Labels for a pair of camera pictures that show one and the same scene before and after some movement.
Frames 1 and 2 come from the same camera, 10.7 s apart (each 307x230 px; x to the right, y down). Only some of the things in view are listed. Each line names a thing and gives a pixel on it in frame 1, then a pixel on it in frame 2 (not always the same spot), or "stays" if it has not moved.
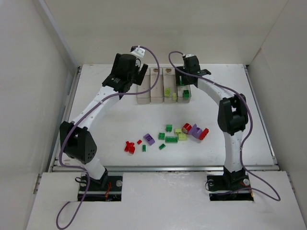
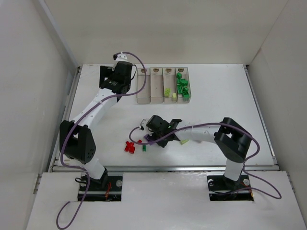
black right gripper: (183, 78) → (162, 138)
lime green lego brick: (167, 92) stays
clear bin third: (170, 85) stays
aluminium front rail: (58, 168) stays
